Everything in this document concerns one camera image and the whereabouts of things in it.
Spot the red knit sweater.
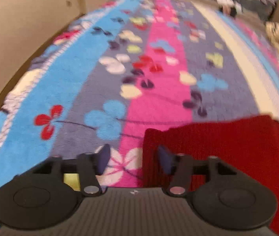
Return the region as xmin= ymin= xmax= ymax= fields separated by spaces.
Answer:
xmin=142 ymin=115 xmax=279 ymax=234

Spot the clothes pile on sill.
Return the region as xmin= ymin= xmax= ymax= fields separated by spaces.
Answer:
xmin=214 ymin=0 xmax=243 ymax=18

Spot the colourful floral striped blanket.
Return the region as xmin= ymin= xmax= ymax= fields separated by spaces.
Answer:
xmin=0 ymin=0 xmax=279 ymax=187

